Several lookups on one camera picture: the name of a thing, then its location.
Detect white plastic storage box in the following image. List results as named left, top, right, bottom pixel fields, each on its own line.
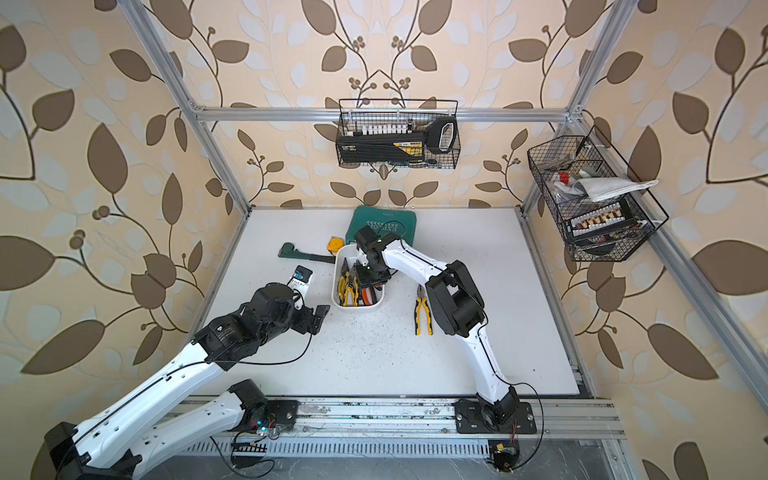
left=331, top=243, right=385, bottom=313

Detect yellow black combination pliers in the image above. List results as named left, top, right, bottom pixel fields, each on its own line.
left=414, top=285, right=433, bottom=336

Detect orange black long-nose pliers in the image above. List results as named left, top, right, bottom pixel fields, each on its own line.
left=358, top=285, right=383, bottom=306

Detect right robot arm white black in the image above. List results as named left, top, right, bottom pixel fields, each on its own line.
left=354, top=226, right=538, bottom=434

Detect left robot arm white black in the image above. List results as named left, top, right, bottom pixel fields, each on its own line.
left=44, top=280, right=330, bottom=479

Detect yellow black pliers in box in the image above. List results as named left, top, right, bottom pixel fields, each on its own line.
left=337, top=270, right=359, bottom=308

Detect socket set box in basket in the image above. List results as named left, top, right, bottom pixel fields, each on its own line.
left=566, top=201, right=644, bottom=241

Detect yellow tape measure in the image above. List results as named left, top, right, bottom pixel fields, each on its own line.
left=327, top=237, right=345, bottom=255

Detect green plastic tool case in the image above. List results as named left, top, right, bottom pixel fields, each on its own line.
left=345, top=205, right=417, bottom=245

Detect black yellow tool in basket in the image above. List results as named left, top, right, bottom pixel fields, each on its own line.
left=335, top=116, right=461, bottom=168

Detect white papers in basket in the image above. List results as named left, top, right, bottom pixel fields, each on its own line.
left=575, top=177, right=659, bottom=203

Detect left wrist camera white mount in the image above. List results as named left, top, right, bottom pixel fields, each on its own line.
left=287, top=265, right=313, bottom=310

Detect back black wire basket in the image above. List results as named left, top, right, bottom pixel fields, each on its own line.
left=335, top=97, right=461, bottom=169

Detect black wire basket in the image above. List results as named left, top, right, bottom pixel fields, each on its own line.
left=527, top=126, right=669, bottom=262
left=335, top=97, right=461, bottom=169

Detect right black wire basket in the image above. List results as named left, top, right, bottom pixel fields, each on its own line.
left=527, top=126, right=669, bottom=262

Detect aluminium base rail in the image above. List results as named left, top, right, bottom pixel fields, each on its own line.
left=128, top=395, right=625, bottom=442

